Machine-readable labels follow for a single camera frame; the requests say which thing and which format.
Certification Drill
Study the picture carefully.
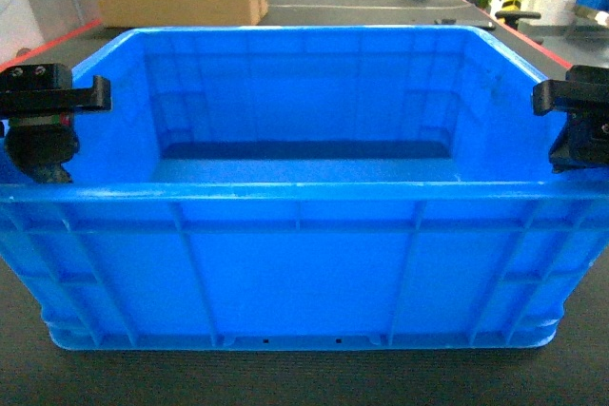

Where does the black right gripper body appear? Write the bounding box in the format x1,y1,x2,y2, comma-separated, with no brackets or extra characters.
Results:
531,65,608,173

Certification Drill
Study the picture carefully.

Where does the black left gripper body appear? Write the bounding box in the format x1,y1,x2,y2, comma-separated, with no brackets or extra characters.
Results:
1,64,80,173

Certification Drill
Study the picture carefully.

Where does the black left gripper hooked finger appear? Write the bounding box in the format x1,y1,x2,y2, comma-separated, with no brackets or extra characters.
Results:
73,75,111,111

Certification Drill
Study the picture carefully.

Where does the large blue plastic crate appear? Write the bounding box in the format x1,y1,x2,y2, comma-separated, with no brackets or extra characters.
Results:
1,26,608,351

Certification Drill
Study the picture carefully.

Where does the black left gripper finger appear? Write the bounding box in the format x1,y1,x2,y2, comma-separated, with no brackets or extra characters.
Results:
28,163,73,184

